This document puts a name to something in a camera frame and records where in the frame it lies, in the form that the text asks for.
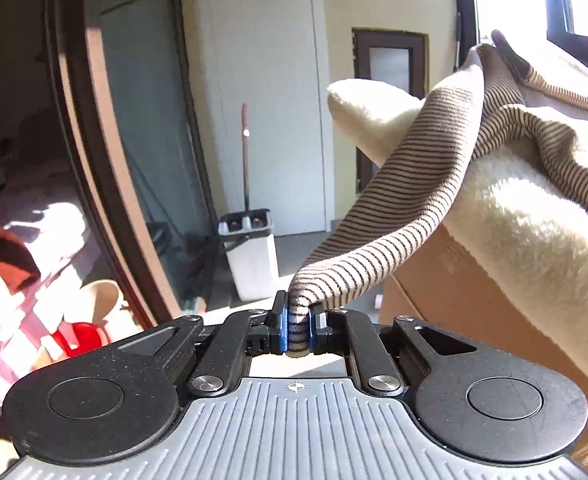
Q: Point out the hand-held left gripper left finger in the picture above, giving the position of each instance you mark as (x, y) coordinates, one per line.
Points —
(282, 331)

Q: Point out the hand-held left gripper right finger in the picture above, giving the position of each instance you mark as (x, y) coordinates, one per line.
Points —
(316, 331)

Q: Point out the beige black striped garment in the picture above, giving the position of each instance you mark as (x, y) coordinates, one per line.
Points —
(424, 170)

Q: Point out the white mop bucket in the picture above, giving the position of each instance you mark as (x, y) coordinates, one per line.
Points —
(254, 265)

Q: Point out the brown cardboard box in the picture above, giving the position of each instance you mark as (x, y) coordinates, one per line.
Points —
(464, 320)

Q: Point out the cream fleece blanket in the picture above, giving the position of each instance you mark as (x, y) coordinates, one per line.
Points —
(524, 230)

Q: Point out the white door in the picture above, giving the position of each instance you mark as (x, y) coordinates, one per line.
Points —
(269, 100)

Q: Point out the dark sliding glass door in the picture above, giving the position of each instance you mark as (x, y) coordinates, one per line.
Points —
(139, 125)

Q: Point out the small dark framed window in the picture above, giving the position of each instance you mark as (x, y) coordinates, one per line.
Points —
(389, 62)

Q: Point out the rust red cloth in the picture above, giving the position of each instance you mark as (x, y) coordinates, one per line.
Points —
(4, 255)

